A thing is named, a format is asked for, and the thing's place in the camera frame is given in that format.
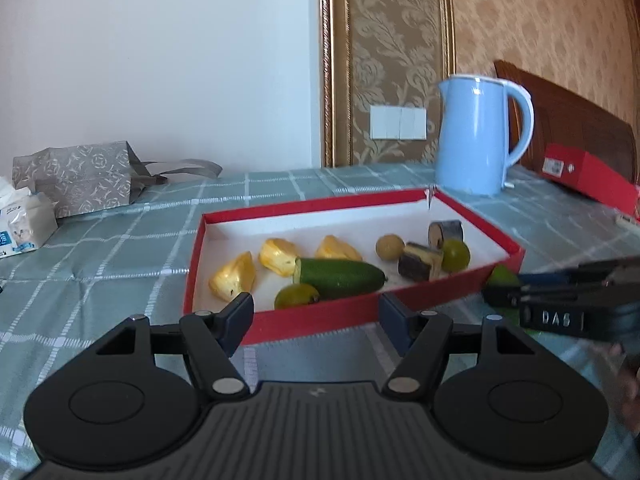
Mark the grey patterned gift bag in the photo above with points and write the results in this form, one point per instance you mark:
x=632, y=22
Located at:
x=80, y=180

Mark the dark-skinned eggplant chunk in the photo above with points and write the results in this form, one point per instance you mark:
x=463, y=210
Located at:
x=415, y=265

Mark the white wall switch panel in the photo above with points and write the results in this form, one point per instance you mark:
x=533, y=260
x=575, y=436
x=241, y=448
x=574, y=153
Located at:
x=397, y=122

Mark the yellow bell pepper piece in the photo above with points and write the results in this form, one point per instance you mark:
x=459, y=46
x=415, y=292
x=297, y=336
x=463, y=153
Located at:
x=335, y=250
x=232, y=277
x=277, y=257

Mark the light blue electric kettle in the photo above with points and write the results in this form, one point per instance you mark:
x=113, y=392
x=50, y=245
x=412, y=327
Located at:
x=470, y=145

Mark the green tomato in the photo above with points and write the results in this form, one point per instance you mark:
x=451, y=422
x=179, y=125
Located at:
x=457, y=257
x=292, y=297

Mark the red box lid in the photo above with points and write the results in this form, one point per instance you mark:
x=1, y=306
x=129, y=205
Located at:
x=600, y=180

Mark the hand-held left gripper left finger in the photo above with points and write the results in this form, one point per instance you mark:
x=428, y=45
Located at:
x=237, y=317

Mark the gold wall frame moulding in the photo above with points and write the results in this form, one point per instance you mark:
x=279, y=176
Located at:
x=327, y=60

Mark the green cucumber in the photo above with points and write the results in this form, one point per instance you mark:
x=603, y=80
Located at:
x=502, y=276
x=340, y=277

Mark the white tissue pack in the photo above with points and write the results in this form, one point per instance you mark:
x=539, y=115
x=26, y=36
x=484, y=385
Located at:
x=25, y=225

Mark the person's right hand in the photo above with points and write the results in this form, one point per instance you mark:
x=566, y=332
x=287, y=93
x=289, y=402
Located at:
x=631, y=390

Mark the red cardboard box tray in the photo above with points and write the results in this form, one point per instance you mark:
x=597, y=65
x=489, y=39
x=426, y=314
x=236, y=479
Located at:
x=350, y=225

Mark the green checked tablecloth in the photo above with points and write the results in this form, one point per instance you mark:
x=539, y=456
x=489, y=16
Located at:
x=100, y=260

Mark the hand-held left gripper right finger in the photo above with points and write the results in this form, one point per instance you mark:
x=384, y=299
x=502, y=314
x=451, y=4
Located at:
x=395, y=320

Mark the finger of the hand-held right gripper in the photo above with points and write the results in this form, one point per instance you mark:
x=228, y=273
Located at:
x=545, y=276
x=505, y=296

